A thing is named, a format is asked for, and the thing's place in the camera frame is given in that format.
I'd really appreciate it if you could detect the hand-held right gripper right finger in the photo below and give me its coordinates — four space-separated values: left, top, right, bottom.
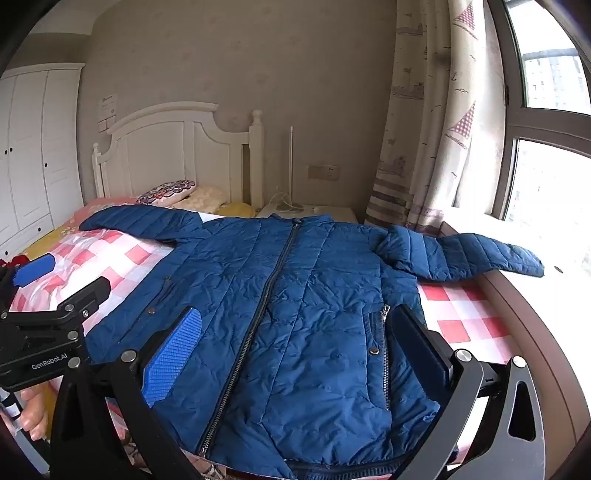
385 304 548 480

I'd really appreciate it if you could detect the person's left hand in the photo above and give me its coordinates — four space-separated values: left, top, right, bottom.
17 387 49 441

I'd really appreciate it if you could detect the white slim desk lamp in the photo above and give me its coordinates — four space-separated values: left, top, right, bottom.
270 126 306 213

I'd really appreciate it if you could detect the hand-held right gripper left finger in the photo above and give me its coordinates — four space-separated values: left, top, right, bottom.
48 307 204 480

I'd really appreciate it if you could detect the printed cream curtain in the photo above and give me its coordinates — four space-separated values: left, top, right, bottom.
364 0 509 232

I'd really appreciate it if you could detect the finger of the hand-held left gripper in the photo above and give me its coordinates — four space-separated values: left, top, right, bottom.
0 255 57 315
44 276 112 329

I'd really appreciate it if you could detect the dark framed window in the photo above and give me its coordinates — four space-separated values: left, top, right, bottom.
487 0 591 228

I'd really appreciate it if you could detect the white wooden headboard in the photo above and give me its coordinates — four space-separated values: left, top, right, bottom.
91 102 266 209

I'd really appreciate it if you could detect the patterned purple pillow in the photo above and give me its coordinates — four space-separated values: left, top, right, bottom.
137 179 197 206

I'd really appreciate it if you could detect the cream textured pillow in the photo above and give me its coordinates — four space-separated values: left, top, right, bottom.
174 185 228 214

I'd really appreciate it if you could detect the yellow pillow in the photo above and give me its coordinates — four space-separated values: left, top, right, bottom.
216 202 257 219

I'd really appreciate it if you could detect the white nightstand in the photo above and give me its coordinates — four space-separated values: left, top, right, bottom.
255 205 357 225

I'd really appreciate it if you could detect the pink checked bed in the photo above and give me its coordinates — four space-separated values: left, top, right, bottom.
9 196 520 480

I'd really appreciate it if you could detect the blue quilted jacket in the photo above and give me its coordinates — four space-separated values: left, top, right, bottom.
78 205 546 480

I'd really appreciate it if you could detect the white wardrobe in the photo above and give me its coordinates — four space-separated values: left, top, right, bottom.
0 63 86 260

